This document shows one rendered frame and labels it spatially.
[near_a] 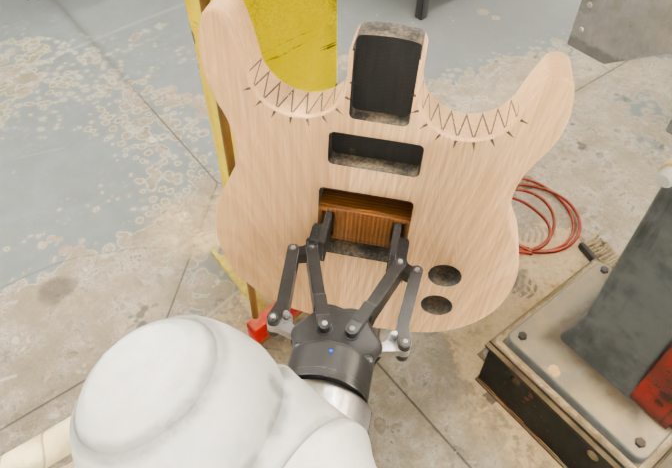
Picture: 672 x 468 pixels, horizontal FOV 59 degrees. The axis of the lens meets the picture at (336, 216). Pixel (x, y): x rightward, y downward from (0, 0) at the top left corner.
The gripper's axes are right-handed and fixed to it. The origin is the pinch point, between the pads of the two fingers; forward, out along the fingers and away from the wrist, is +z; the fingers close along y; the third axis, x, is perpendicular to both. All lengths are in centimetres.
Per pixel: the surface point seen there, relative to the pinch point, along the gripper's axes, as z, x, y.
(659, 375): 42, -77, 71
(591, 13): 22.2, 17.1, 20.8
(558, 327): 62, -92, 54
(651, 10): 18.1, 20.1, 25.2
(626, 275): 55, -58, 58
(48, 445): -25.5, -9.5, -25.2
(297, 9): 80, -17, -27
